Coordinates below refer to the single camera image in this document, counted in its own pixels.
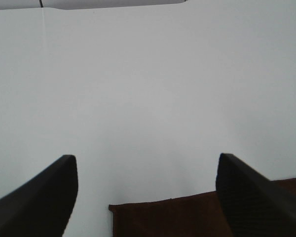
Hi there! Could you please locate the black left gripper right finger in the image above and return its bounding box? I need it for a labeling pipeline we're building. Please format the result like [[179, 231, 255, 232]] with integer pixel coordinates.
[[216, 153, 296, 237]]

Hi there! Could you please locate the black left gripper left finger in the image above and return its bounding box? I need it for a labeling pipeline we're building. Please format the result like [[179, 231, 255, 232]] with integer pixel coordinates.
[[0, 155, 78, 237]]

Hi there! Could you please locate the brown towel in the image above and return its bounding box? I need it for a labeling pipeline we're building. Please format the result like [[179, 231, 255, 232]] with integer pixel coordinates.
[[108, 176, 296, 237]]

